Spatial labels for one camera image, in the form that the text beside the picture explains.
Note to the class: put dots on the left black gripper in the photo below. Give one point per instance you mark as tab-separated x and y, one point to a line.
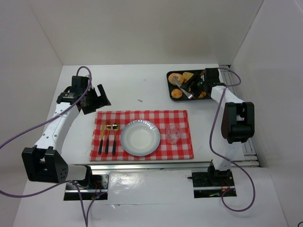
93	101

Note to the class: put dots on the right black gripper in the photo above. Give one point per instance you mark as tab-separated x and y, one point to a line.
195	83

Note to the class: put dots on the glazed bagel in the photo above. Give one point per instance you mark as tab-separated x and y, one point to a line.
175	76

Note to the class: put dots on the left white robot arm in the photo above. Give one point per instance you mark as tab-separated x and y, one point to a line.
43	162

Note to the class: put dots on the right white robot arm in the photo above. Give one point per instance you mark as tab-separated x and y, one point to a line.
234	121

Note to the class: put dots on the sliced bread piece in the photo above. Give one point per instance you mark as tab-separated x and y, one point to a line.
187	76

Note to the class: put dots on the brown oblong pastry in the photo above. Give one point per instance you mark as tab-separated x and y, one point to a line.
202	95

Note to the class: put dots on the black baking tray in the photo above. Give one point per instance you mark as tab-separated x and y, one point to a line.
172	87

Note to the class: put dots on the small round bun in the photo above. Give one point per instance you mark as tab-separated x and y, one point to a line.
176	93

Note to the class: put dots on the white plate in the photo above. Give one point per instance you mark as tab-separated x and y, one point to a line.
140	138

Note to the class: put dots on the clear drinking glass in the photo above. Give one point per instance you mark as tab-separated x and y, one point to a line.
173	133

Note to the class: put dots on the red checkered cloth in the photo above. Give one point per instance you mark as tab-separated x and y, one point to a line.
161	118

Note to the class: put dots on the gold fork black handle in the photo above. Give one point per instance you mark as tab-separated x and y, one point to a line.
108	128

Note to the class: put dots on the gold spoon black handle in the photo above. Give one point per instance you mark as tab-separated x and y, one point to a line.
116	127

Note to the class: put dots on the gold knife black handle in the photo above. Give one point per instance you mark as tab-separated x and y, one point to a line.
101	138

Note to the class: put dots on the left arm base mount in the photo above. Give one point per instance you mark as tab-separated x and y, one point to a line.
95	189

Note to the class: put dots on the aluminium rail frame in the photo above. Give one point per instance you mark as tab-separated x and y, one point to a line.
248	149

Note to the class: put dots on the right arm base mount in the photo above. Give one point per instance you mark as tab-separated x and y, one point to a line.
205	187

